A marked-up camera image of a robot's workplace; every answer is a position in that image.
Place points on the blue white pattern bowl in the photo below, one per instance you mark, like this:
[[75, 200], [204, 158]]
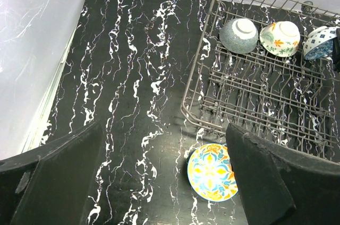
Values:
[[319, 43]]

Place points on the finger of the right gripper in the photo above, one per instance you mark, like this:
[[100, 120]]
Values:
[[336, 51]]

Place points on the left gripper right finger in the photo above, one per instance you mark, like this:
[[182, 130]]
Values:
[[279, 185]]

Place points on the orange flower green leaf bowl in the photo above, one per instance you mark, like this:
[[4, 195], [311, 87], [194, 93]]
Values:
[[280, 38]]

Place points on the orange blue floral bowl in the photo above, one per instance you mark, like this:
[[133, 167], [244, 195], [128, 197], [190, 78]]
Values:
[[210, 173]]

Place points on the grey speckled bowl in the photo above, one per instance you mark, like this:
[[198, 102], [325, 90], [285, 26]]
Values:
[[239, 36]]

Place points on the grey wire dish rack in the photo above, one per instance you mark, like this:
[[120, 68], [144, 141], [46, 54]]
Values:
[[290, 101]]

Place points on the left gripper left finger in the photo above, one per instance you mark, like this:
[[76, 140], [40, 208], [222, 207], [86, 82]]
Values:
[[50, 184]]

